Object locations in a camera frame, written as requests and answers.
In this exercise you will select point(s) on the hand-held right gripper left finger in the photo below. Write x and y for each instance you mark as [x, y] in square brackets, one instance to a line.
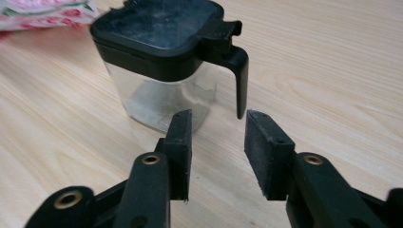
[179, 164]

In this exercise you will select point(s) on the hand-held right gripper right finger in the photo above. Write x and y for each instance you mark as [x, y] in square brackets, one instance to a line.
[269, 164]

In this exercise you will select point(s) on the clear jar with black lid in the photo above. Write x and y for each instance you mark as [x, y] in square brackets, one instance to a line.
[152, 63]

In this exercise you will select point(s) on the pink and white plastic bag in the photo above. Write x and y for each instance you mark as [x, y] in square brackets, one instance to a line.
[38, 15]

